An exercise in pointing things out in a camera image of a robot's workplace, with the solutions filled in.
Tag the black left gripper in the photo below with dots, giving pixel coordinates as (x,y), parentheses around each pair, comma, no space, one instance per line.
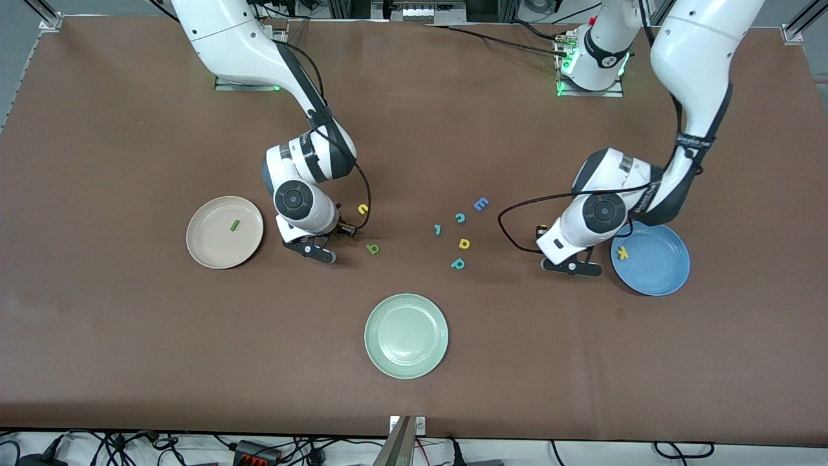
(537,235)

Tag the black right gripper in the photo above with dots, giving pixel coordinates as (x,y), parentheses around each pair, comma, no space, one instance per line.
(343,228)

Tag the green foam letter g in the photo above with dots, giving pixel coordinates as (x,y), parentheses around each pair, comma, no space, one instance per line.
(377,250)

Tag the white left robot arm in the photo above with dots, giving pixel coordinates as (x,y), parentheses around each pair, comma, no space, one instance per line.
(692,52)

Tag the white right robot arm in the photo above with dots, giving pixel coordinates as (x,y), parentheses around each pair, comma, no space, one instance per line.
(226,39)

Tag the blue foam letter E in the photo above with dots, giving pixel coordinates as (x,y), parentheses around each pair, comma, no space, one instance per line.
(480,204)

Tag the blue round plate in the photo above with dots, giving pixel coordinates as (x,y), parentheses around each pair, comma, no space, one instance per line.
(653,272)

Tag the pale green round plate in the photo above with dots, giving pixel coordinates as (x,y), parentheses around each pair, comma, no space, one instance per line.
(406,336)

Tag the beige brown round plate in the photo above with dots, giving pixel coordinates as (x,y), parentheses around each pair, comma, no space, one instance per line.
(213,243)

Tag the grey terminal block device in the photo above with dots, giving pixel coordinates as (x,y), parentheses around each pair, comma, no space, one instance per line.
(427,11)

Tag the black power plug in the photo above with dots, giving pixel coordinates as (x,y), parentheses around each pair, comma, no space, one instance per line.
(455,451)

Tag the black red power strip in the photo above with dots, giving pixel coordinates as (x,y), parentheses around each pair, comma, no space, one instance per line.
(255,453)

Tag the black power adapter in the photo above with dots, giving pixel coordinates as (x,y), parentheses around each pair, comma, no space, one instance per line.
(39,461)

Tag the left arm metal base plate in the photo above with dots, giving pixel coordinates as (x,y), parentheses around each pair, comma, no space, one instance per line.
(614,94)

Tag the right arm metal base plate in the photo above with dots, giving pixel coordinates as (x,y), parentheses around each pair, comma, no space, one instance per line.
(246,86)

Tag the white pole bracket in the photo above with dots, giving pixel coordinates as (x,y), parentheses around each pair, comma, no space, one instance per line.
(420,425)

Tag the aluminium frame profile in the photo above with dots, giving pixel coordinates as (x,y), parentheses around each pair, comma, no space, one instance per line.
(812,16)
(349,8)
(42,8)

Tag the grey metal camera pole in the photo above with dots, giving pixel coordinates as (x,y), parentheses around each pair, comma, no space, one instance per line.
(396,446)

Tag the metal table corner bracket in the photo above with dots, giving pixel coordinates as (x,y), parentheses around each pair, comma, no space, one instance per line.
(50,24)
(793,33)

